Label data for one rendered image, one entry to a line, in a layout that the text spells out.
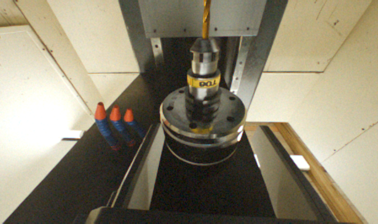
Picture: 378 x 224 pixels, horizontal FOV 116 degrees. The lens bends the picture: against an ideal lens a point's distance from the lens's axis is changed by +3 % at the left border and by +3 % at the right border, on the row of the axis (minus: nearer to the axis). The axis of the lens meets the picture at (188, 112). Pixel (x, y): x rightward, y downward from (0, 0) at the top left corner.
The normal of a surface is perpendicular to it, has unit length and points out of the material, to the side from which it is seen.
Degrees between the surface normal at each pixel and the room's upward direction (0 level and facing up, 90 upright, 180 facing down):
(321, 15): 90
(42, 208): 180
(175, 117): 180
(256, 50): 90
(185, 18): 90
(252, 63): 90
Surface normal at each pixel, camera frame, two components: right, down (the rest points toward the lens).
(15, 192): 1.00, 0.01
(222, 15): -0.06, 0.64
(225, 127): -0.03, -0.76
